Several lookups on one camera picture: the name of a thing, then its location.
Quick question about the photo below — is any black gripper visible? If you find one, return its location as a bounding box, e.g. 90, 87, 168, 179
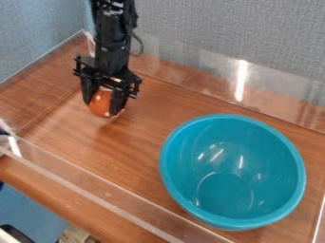
74, 49, 142, 117

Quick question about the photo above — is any brown and white toy mushroom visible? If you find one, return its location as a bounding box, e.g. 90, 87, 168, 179
87, 89, 124, 118

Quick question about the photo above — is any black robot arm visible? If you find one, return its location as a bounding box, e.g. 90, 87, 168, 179
74, 0, 143, 118

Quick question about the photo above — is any blue plastic bowl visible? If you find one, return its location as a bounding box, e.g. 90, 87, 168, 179
160, 114, 308, 231

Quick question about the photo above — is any clear acrylic front barrier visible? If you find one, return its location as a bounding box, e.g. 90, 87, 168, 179
0, 119, 234, 243

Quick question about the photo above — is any clear acrylic barrier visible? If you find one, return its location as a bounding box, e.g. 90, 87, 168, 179
131, 50, 325, 134
0, 119, 234, 243

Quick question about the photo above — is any clear acrylic back barrier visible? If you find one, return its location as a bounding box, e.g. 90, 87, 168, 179
131, 50, 325, 134

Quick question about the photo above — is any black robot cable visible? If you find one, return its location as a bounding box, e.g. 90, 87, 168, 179
126, 29, 146, 58

